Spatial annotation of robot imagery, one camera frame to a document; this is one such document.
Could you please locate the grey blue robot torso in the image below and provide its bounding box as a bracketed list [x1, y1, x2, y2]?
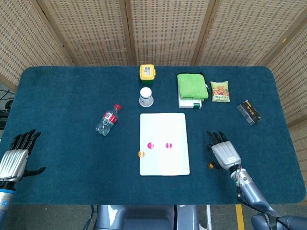
[94, 204, 201, 230]

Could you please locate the green towel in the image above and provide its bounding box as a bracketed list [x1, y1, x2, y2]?
[177, 73, 209, 99]

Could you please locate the white magnetic board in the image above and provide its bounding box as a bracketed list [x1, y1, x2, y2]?
[140, 113, 190, 177]

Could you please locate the black gold small box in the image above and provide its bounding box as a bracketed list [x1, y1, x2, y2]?
[236, 100, 262, 126]

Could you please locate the black cable bundle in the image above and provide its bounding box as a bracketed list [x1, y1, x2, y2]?
[0, 89, 15, 115]

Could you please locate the yellow-lid green container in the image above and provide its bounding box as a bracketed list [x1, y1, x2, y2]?
[139, 64, 157, 86]

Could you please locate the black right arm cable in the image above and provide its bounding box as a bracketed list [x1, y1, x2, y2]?
[236, 193, 282, 220]

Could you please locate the white green cardboard box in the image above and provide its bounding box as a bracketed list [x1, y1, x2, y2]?
[178, 92, 202, 109]

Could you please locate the white table leg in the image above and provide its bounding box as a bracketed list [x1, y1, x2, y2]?
[206, 205, 213, 230]

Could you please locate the green snack packet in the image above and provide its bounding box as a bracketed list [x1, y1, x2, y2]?
[210, 80, 231, 103]

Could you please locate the clear red-label plastic bottle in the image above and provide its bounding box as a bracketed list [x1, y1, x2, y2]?
[95, 103, 122, 137]

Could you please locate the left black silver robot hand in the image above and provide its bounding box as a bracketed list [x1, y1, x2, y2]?
[0, 129, 47, 183]

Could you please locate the white paper cup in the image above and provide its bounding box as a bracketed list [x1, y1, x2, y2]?
[138, 87, 154, 107]

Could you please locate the dark blue table cloth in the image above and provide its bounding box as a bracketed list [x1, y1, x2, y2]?
[3, 66, 307, 206]

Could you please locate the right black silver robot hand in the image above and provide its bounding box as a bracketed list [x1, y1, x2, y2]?
[206, 131, 242, 171]

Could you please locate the woven folding screen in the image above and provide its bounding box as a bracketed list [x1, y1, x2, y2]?
[0, 0, 307, 131]

